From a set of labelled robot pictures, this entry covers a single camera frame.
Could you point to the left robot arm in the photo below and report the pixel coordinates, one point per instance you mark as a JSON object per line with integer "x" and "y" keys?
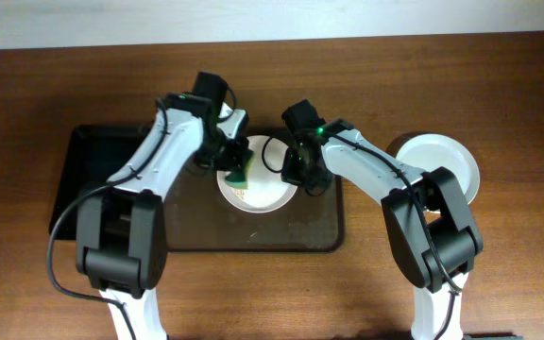
{"x": 120, "y": 225}

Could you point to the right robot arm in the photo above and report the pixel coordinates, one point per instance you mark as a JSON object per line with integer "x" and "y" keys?
{"x": 432, "y": 233}

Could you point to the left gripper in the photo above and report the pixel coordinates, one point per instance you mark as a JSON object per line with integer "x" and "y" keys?
{"x": 230, "y": 158}

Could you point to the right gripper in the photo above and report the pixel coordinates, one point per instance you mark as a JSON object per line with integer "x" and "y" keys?
{"x": 297, "y": 175}

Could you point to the white plate with stain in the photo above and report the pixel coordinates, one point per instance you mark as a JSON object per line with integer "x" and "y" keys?
{"x": 429, "y": 151}

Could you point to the green yellow sponge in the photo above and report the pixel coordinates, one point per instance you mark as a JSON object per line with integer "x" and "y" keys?
{"x": 238, "y": 179}

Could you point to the pink white plate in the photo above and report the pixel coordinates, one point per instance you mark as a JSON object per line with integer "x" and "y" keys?
{"x": 264, "y": 191}

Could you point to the black tray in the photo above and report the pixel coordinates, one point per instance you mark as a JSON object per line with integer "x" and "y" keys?
{"x": 94, "y": 153}

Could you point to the brown serving tray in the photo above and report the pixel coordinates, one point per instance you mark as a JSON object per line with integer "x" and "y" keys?
{"x": 200, "y": 217}

